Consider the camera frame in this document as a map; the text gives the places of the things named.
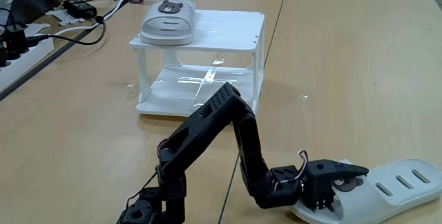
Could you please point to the flat white plastic piece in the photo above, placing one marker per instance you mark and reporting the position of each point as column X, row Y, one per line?
column 38, row 28

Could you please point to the white bear slipper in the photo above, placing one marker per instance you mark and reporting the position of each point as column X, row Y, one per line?
column 167, row 27
column 397, row 189

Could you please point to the white two-tier box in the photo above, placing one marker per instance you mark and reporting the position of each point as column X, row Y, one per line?
column 224, row 30

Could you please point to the black power plug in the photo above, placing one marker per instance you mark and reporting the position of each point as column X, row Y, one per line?
column 16, row 39

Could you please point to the white power strip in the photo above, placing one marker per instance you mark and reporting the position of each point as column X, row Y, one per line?
column 27, row 61

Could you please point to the white printed part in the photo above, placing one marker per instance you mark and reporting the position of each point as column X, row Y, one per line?
column 64, row 16

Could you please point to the black power adapter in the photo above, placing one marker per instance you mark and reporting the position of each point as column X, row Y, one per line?
column 80, row 8

